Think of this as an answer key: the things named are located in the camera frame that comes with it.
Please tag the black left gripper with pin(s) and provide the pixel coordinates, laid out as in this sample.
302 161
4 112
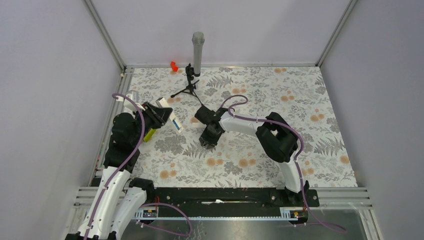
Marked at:
159 116

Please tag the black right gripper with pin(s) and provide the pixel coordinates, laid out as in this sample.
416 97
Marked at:
205 137

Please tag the black microphone stand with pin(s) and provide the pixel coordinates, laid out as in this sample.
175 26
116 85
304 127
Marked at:
191 84

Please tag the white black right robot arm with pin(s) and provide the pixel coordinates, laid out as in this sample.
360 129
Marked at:
280 142

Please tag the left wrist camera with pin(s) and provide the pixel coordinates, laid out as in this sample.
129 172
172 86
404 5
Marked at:
130 101

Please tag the orange plastic clip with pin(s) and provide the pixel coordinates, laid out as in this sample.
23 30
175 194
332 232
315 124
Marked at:
174 66

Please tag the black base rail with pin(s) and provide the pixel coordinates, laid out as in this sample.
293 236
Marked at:
227 202

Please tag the yellow green block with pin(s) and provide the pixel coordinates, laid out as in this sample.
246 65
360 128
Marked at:
149 135

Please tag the grey microphone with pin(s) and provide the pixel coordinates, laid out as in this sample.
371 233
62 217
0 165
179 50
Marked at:
198 40

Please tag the slotted grey cable duct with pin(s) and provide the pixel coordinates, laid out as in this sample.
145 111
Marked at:
150 214

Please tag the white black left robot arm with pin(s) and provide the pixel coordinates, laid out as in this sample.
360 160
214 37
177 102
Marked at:
118 197

